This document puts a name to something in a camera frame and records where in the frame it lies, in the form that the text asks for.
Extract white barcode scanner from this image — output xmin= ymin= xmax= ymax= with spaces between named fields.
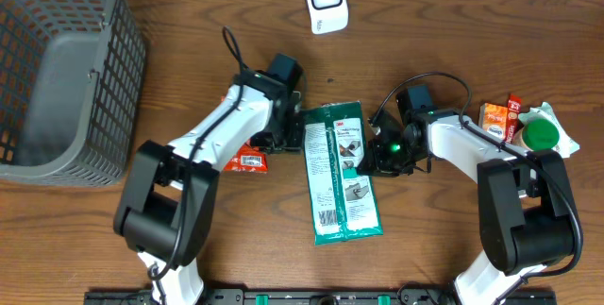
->
xmin=306 ymin=0 xmax=349 ymax=35

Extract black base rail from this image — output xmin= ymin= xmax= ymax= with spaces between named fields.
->
xmin=83 ymin=287 xmax=558 ymax=305

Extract grey plastic mesh basket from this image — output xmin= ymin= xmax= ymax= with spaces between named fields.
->
xmin=1 ymin=0 xmax=146 ymax=186

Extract red snack bag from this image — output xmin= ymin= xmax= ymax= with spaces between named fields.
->
xmin=224 ymin=142 xmax=268 ymax=173

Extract orange stick sachet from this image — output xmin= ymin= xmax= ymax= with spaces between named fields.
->
xmin=504 ymin=94 xmax=522 ymax=143

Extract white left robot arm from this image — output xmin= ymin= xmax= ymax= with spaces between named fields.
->
xmin=113 ymin=54 xmax=304 ymax=304

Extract green lid jar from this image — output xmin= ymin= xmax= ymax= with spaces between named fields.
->
xmin=512 ymin=119 xmax=560 ymax=151

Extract small orange white box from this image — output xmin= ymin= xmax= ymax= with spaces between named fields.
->
xmin=478 ymin=103 xmax=509 ymax=140

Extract white teal wipes packet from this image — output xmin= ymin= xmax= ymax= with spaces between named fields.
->
xmin=515 ymin=102 xmax=580 ymax=159

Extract green 3M cloth package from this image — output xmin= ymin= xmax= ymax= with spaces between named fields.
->
xmin=303 ymin=101 xmax=383 ymax=246

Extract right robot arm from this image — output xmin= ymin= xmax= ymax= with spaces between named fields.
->
xmin=357 ymin=85 xmax=583 ymax=304

